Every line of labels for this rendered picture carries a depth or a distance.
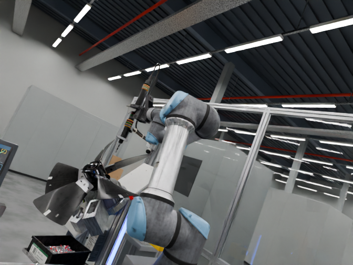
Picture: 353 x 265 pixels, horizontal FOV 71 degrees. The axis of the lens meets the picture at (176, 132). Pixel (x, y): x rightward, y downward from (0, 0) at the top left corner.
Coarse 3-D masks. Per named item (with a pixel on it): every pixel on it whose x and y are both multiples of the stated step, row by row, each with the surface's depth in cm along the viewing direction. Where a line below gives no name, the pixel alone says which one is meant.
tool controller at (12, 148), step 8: (0, 144) 75; (8, 144) 77; (0, 152) 75; (8, 152) 77; (0, 160) 75; (8, 160) 76; (0, 168) 75; (8, 168) 77; (0, 176) 74; (0, 184) 74
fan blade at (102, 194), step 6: (102, 180) 137; (108, 180) 143; (102, 186) 130; (108, 186) 132; (114, 186) 136; (102, 192) 124; (108, 192) 125; (114, 192) 127; (120, 192) 129; (126, 192) 132; (132, 192) 136; (102, 198) 120; (108, 198) 121; (114, 198) 122
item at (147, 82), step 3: (150, 78) 155; (147, 81) 153; (150, 81) 154; (147, 84) 157; (126, 126) 148; (123, 129) 148; (126, 129) 148; (129, 129) 150; (123, 132) 148; (126, 132) 148; (123, 135) 148; (126, 135) 149; (120, 141) 147
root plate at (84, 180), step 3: (84, 177) 146; (78, 180) 143; (81, 180) 144; (84, 180) 145; (87, 180) 146; (78, 183) 143; (81, 183) 144; (84, 183) 144; (87, 183) 145; (90, 183) 146; (81, 186) 143; (84, 186) 143; (87, 186) 144; (90, 186) 145; (93, 186) 146; (84, 189) 142; (87, 189) 143; (90, 189) 144; (87, 192) 142
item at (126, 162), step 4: (136, 156) 149; (140, 156) 153; (144, 156) 160; (124, 160) 152; (128, 160) 155; (132, 160) 158; (136, 160) 162; (116, 164) 153; (120, 164) 156; (124, 164) 159; (128, 164) 161
